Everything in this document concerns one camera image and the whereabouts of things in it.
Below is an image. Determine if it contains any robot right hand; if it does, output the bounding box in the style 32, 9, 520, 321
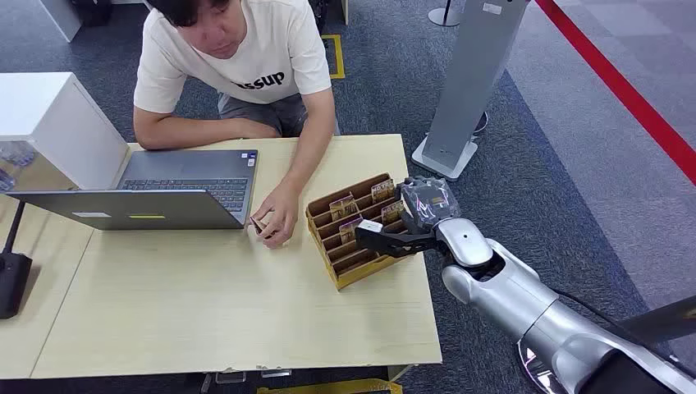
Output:
355, 176, 461, 260

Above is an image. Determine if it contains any person's left hand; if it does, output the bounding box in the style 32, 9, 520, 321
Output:
251, 181, 300, 250

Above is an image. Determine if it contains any gold printed card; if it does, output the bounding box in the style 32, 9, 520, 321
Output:
371, 178, 396, 204
380, 200, 406, 225
329, 195, 359, 220
339, 217, 364, 244

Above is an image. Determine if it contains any cardboard card organizer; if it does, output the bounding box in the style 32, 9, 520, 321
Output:
305, 172, 414, 292

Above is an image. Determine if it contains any person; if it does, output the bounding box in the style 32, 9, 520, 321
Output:
133, 0, 341, 250

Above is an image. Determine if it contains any grey laptop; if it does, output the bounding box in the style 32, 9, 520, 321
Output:
5, 149, 259, 231

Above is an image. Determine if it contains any grey kiosk pillar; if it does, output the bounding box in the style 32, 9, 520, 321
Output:
411, 0, 531, 182

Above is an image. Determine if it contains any yellow floor tape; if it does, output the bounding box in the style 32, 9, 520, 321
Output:
257, 378, 404, 394

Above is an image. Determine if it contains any round grey stand base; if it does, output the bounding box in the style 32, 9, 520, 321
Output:
428, 0, 463, 27

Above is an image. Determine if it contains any white cabinet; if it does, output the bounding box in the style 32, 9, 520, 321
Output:
0, 71, 131, 191

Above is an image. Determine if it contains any dark grey bar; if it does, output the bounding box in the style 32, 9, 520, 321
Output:
616, 295, 696, 345

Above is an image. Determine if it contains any black stand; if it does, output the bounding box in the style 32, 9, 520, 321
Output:
0, 199, 34, 320

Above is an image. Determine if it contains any white furniture panel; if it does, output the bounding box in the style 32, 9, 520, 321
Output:
38, 0, 83, 44

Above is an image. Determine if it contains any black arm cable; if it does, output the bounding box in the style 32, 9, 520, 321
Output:
554, 289, 696, 379

